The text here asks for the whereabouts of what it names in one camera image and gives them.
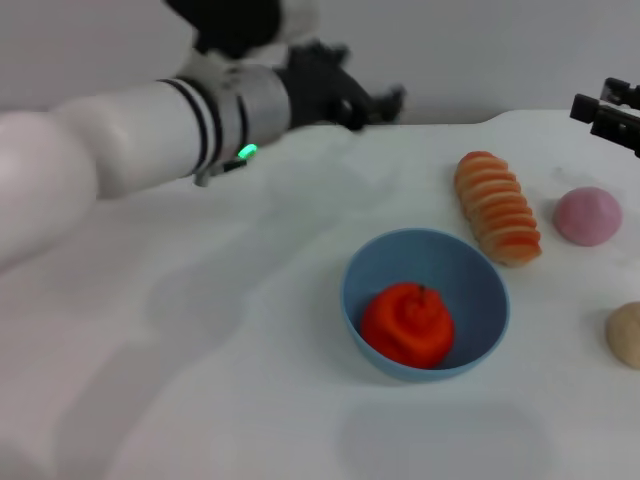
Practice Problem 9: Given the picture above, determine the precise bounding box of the left wrist cable with plug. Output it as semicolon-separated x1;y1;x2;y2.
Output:
193;158;250;188

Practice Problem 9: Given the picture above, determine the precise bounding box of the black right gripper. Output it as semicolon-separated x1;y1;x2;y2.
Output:
569;77;640;159

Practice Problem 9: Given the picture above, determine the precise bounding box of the orange striped bread roll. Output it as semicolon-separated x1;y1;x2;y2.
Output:
453;150;544;267

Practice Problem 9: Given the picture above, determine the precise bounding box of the beige round bun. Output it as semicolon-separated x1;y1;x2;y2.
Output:
606;302;640;370

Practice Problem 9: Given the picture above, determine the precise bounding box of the pink round bun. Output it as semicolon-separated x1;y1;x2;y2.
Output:
553;186;624;248

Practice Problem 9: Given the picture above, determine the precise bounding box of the blue bowl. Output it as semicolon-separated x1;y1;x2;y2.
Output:
339;228;511;384

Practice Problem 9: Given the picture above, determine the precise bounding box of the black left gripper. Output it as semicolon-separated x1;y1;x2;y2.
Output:
274;42;407;133

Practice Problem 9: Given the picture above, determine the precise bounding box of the orange toy fruit with stem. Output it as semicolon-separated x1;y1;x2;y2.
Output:
359;282;457;371

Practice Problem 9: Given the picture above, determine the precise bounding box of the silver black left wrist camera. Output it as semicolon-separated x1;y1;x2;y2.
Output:
164;0;321;69

